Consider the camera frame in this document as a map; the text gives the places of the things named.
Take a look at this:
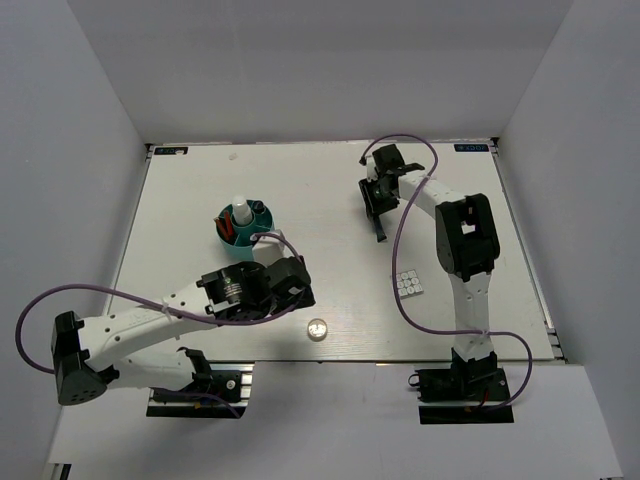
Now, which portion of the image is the clear eyeshadow palette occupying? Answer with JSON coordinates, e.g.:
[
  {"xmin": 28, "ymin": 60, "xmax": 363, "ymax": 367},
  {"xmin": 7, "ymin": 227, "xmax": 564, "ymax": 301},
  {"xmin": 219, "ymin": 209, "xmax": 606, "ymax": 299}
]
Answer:
[{"xmin": 395, "ymin": 269, "xmax": 424, "ymax": 299}]

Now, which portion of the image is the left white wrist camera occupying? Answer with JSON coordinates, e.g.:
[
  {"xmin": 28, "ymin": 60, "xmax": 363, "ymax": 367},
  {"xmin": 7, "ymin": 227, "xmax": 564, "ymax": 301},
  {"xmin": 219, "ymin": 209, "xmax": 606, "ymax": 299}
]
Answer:
[{"xmin": 250, "ymin": 234, "xmax": 284, "ymax": 267}]

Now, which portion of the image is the small round cream jar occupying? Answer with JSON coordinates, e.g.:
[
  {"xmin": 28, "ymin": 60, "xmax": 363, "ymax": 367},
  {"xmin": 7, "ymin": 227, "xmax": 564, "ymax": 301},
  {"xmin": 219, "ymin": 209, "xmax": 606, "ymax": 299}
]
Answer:
[{"xmin": 306, "ymin": 318, "xmax": 328, "ymax": 342}]

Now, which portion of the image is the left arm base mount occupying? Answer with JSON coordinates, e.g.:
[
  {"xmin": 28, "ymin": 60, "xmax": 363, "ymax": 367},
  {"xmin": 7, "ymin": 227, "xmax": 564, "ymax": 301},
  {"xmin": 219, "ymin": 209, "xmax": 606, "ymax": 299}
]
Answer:
[{"xmin": 146, "ymin": 347, "xmax": 254, "ymax": 420}]

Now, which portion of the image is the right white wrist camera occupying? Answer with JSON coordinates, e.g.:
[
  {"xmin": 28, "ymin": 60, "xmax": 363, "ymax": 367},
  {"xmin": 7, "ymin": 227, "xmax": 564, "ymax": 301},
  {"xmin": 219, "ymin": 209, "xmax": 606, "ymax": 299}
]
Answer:
[{"xmin": 359, "ymin": 154, "xmax": 378, "ymax": 182}]

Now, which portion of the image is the teal round organizer container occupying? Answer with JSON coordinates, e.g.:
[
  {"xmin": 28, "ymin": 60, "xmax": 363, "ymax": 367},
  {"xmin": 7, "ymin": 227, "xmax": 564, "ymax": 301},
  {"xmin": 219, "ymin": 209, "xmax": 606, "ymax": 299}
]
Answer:
[{"xmin": 216, "ymin": 199, "xmax": 274, "ymax": 261}]

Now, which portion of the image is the black mascara tube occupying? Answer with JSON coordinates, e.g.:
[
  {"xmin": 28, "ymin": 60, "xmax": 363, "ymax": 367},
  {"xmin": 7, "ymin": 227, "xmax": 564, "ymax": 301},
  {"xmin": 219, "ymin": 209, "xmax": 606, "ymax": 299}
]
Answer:
[{"xmin": 372, "ymin": 216, "xmax": 387, "ymax": 243}]

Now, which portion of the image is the white bottle black cap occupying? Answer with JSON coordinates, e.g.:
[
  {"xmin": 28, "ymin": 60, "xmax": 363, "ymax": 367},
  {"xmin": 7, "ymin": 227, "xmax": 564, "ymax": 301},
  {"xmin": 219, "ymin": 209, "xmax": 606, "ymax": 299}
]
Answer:
[{"xmin": 252, "ymin": 200, "xmax": 266, "ymax": 214}]

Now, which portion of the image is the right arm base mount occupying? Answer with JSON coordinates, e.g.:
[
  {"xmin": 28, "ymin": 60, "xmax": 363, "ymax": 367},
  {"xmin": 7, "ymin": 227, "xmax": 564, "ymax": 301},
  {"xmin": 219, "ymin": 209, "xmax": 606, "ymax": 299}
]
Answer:
[{"xmin": 407, "ymin": 368, "xmax": 514, "ymax": 425}]

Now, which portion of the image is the white round bottle in organizer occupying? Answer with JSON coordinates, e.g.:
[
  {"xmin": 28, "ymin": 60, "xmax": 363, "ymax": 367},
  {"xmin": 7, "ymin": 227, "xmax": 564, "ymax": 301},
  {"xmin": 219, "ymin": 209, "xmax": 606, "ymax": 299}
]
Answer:
[{"xmin": 231, "ymin": 195, "xmax": 253, "ymax": 227}]

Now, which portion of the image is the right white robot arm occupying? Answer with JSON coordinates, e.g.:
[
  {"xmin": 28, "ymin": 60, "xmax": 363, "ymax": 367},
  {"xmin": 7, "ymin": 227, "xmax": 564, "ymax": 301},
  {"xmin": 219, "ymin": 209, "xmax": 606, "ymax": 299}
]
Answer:
[{"xmin": 358, "ymin": 144, "xmax": 500, "ymax": 399}]

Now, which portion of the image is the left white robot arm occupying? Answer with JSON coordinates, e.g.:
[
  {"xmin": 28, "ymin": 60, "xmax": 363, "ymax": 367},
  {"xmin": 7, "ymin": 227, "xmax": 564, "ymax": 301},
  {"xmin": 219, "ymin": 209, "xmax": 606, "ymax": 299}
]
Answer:
[{"xmin": 51, "ymin": 257, "xmax": 315, "ymax": 406}]

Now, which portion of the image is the red lip gloss tube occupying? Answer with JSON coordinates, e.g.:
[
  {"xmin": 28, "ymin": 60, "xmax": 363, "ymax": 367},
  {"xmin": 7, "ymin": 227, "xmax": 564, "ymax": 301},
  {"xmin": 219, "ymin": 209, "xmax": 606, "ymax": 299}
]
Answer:
[
  {"xmin": 214, "ymin": 217, "xmax": 227, "ymax": 236},
  {"xmin": 220, "ymin": 210, "xmax": 235, "ymax": 242}
]

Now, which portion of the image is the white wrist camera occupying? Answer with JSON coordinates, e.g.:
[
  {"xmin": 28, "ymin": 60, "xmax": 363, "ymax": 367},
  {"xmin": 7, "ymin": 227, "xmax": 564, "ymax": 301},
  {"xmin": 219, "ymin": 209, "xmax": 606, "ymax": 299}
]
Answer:
[
  {"xmin": 250, "ymin": 234, "xmax": 284, "ymax": 267},
  {"xmin": 359, "ymin": 154, "xmax": 378, "ymax": 182}
]

